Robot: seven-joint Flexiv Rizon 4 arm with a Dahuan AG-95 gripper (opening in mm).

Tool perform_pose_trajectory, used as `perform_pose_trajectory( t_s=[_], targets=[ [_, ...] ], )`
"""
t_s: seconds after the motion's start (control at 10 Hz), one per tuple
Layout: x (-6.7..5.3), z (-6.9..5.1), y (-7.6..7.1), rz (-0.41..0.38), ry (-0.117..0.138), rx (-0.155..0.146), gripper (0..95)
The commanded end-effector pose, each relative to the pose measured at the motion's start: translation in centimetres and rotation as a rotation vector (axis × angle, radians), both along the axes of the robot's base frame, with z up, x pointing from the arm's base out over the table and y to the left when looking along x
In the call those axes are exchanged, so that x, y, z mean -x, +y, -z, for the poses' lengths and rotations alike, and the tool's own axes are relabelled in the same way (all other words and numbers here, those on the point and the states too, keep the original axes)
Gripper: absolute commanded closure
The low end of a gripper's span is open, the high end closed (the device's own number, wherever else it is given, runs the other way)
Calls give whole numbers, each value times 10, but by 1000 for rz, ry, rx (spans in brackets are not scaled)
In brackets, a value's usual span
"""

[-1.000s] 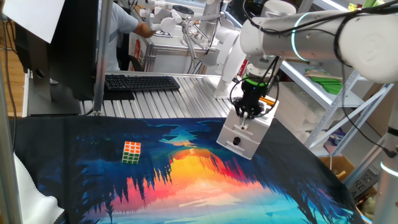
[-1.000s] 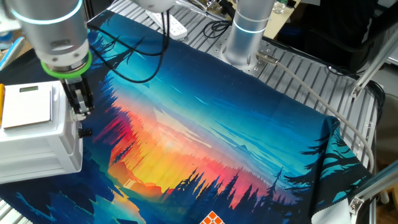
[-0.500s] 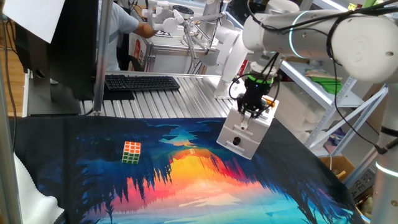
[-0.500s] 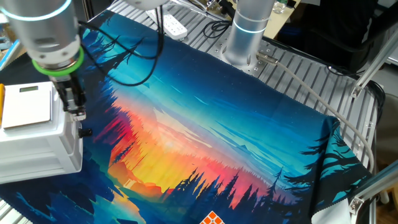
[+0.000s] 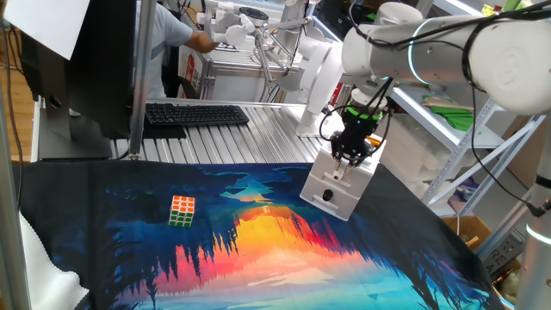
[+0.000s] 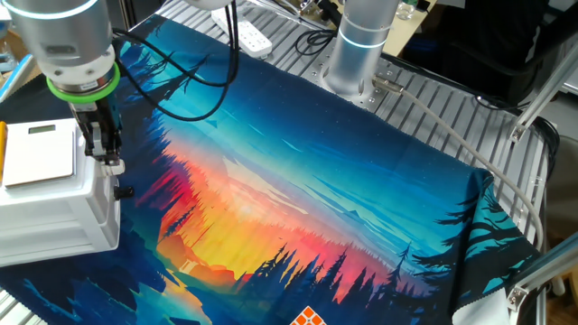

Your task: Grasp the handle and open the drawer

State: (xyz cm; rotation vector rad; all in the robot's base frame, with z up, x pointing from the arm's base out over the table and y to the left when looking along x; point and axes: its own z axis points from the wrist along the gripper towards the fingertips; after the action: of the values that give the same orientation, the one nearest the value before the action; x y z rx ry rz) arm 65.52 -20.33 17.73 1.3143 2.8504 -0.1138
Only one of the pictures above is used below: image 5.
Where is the brown cardboard box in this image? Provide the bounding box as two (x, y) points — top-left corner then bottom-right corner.
(441, 214), (492, 251)

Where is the green cloth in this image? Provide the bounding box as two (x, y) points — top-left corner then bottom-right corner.
(430, 105), (474, 133)

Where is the white plastic drawer cabinet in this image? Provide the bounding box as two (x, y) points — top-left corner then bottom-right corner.
(300, 135), (387, 222)

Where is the beige wooden piece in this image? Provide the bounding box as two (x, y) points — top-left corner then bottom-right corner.
(421, 97), (474, 112)

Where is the orange green Rubik's cube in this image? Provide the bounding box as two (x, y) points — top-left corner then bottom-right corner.
(168, 195), (196, 228)

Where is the colourful forest sunset cloth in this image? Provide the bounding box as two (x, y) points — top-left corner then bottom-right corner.
(19, 159), (507, 310)

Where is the red white carton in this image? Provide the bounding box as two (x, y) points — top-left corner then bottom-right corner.
(177, 45), (206, 99)

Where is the white underlay cloth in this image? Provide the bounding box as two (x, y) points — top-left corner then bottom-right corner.
(19, 213), (90, 310)

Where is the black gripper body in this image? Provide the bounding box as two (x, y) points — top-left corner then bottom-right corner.
(337, 114), (385, 152)

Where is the round grey speaker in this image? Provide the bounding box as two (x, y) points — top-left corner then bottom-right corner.
(238, 6), (270, 28)

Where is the person's bare forearm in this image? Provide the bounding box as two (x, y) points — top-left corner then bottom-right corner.
(184, 30), (220, 55)

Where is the black keyboard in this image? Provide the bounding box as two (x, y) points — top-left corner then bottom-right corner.
(145, 102), (251, 127)

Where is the black computer monitor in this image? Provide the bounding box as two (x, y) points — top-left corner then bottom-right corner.
(19, 0), (138, 161)

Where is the white drawer with black knob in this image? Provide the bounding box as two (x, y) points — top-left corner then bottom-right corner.
(300, 183), (362, 221)

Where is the green translucent bottle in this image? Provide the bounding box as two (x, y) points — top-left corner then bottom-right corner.
(501, 0), (533, 12)

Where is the white jointed teleoperation device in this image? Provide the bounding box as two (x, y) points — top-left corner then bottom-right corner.
(195, 0), (302, 94)

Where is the aluminium frame stand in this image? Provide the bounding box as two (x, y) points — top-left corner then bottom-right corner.
(200, 51), (302, 104)

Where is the person in light blue shirt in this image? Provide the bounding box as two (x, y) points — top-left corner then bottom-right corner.
(133, 3), (194, 99)

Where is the white paper sheet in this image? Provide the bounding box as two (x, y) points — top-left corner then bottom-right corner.
(3, 0), (91, 61)

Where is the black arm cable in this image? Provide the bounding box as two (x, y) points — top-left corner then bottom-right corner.
(318, 0), (551, 219)

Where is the aluminium frame post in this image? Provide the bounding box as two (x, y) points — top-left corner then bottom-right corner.
(127, 0), (158, 161)
(0, 81), (31, 310)

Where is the beige crumpled bag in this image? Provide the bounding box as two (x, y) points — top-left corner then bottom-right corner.
(498, 269), (522, 307)

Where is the black mouse pad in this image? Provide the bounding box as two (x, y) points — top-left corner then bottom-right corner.
(141, 115), (188, 140)

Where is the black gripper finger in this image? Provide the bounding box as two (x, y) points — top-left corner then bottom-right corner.
(330, 138), (344, 181)
(342, 140), (374, 180)

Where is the grey lettered plate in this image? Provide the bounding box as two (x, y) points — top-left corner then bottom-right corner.
(484, 232), (524, 276)

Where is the white metal shelf rack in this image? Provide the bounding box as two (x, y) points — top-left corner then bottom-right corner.
(389, 0), (551, 259)

